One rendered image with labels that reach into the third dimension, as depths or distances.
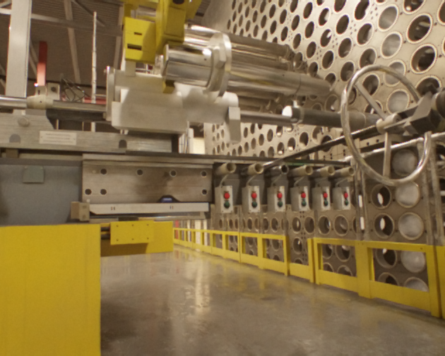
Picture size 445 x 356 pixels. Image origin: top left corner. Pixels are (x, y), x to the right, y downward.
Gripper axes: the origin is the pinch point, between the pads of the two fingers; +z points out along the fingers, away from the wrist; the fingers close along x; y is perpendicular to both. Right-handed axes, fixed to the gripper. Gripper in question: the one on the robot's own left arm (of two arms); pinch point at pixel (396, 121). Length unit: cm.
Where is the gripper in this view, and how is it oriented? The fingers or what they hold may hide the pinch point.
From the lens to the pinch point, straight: 106.7
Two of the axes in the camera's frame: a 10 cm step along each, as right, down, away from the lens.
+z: -3.8, 1.2, 9.2
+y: -7.0, -6.9, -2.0
